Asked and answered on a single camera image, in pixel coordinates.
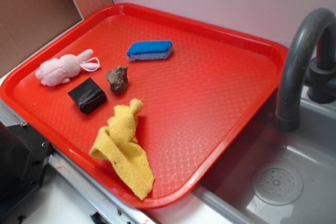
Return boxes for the brown grey rock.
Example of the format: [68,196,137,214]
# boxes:
[106,66,129,94]

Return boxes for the red plastic tray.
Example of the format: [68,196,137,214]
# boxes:
[1,3,287,209]

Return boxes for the blue sponge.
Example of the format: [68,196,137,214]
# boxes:
[126,40,173,61]

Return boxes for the yellow cloth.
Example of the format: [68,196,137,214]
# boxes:
[89,99,155,200]

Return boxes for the black square block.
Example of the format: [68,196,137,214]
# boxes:
[68,78,107,115]

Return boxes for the pink plush bunny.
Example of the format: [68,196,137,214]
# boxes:
[35,49,101,87]

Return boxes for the grey plastic sink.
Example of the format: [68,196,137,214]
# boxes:
[194,95,335,223]

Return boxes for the grey curved faucet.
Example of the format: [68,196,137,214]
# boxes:
[276,8,335,132]

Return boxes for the brown cardboard panel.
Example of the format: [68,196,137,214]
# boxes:
[1,0,113,76]

